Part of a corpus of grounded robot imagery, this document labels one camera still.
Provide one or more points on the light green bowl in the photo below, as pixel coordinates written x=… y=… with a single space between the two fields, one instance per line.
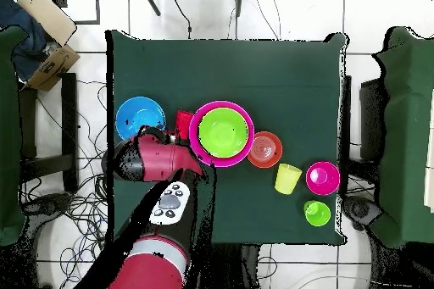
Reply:
x=223 y=133

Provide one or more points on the large pink bowl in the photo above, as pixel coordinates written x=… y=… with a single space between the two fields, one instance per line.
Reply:
x=251 y=133

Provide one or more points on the blue bowl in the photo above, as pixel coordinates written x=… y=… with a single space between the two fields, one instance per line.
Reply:
x=135 y=112

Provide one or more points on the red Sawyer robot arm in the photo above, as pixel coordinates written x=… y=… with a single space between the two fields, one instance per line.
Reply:
x=159 y=160

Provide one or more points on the red cup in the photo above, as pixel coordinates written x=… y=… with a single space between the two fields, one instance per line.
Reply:
x=184 y=123

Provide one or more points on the small orange-red bowl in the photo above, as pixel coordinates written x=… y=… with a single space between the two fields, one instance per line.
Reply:
x=264 y=150

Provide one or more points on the dark green tablecloth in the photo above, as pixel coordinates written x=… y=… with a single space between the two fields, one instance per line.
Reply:
x=237 y=72

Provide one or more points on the yellow cup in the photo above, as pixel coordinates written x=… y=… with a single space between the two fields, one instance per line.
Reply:
x=287 y=178

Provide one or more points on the small crimson bowl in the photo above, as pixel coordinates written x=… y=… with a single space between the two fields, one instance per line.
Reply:
x=322 y=178

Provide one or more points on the green cup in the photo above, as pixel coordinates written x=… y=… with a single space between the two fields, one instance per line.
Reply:
x=318 y=214

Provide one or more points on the black tripod leg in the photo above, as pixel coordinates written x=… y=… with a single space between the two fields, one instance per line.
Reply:
x=239 y=1
x=151 y=1

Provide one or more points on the brown cardboard box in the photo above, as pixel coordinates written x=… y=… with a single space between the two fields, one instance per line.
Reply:
x=51 y=68

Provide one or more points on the green cloth covered table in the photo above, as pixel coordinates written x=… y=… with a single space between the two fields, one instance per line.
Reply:
x=8 y=133
x=407 y=133

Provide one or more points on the beige box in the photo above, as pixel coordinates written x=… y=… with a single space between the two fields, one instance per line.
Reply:
x=47 y=14

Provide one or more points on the dark blue cloth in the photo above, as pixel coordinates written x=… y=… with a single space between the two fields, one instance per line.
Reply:
x=23 y=45

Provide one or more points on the black stool frame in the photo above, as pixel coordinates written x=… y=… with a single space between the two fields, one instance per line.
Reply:
x=69 y=116

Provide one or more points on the grey pedestal foot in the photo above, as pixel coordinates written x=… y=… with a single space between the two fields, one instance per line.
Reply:
x=51 y=204
x=361 y=211

